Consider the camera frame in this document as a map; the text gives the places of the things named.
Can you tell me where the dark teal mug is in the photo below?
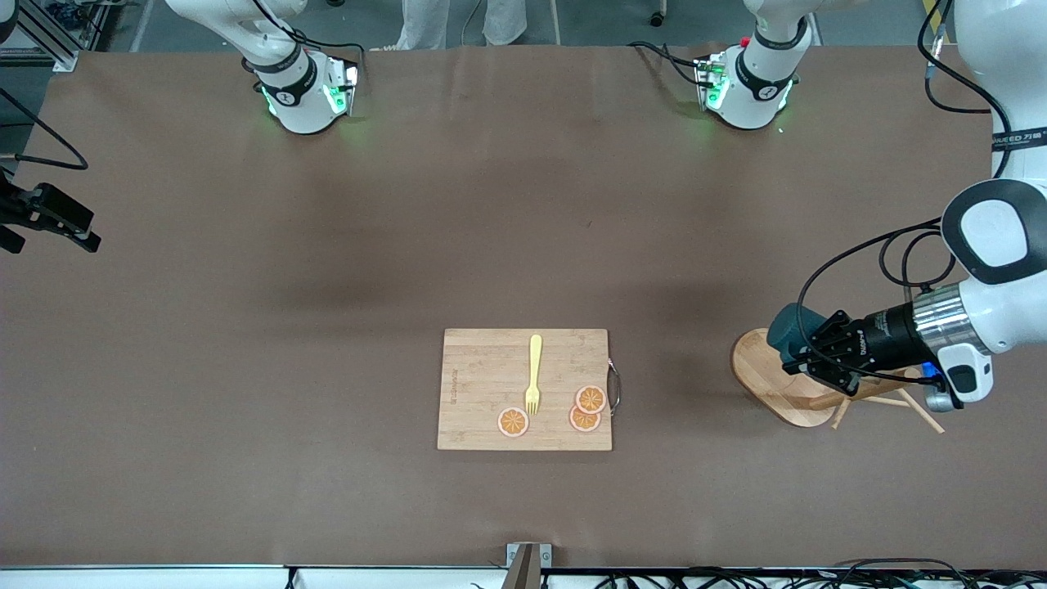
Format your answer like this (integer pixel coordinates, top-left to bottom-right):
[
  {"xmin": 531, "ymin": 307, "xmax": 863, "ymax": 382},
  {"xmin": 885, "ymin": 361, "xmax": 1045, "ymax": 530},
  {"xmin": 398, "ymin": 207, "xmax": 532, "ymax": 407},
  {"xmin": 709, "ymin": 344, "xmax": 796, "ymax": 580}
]
[{"xmin": 766, "ymin": 303, "xmax": 829, "ymax": 366}]

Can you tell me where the wooden mug rack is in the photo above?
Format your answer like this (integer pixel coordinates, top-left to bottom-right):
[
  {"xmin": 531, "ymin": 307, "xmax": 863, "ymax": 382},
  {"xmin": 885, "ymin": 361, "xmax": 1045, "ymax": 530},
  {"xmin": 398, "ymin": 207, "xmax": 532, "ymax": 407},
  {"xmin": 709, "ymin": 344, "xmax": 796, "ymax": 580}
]
[{"xmin": 730, "ymin": 327, "xmax": 946, "ymax": 434}]

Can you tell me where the yellow plastic fork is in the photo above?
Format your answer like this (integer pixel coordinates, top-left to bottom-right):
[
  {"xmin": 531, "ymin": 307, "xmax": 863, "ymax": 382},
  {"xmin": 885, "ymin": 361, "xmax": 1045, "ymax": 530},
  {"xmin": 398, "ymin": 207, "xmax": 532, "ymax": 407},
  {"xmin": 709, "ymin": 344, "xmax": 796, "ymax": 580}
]
[{"xmin": 525, "ymin": 334, "xmax": 543, "ymax": 416}]

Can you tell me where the bamboo cutting board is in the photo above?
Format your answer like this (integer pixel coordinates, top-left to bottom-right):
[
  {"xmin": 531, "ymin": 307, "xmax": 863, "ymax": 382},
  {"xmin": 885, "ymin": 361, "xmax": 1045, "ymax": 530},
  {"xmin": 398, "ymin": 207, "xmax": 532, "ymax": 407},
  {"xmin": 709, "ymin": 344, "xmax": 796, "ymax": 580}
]
[{"xmin": 437, "ymin": 328, "xmax": 613, "ymax": 452}]

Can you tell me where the person in white trousers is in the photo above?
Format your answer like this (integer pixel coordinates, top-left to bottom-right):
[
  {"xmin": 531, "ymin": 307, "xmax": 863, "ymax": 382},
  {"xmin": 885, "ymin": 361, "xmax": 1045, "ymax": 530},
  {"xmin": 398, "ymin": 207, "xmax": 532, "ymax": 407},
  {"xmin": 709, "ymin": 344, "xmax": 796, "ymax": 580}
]
[{"xmin": 368, "ymin": 0, "xmax": 528, "ymax": 52}]

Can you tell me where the aluminium frame post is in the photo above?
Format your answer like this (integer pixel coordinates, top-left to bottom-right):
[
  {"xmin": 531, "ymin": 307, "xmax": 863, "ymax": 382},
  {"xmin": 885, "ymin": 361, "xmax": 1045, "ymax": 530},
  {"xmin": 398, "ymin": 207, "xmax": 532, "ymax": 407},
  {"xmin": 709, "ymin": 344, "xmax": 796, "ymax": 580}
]
[{"xmin": 0, "ymin": 0, "xmax": 80, "ymax": 73}]

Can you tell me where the black arm base cable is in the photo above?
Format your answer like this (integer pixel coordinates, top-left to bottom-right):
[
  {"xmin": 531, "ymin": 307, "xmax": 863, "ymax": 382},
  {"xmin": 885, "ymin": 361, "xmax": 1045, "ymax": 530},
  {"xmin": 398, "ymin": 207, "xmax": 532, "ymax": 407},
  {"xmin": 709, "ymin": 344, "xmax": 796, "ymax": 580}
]
[
  {"xmin": 286, "ymin": 25, "xmax": 366, "ymax": 60},
  {"xmin": 626, "ymin": 39, "xmax": 706, "ymax": 89}
]

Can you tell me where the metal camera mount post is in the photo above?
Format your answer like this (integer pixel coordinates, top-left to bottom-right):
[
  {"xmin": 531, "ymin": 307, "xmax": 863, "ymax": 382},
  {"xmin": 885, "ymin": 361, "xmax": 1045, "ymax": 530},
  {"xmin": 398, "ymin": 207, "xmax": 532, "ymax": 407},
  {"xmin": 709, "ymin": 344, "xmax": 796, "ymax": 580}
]
[{"xmin": 501, "ymin": 542, "xmax": 554, "ymax": 589}]

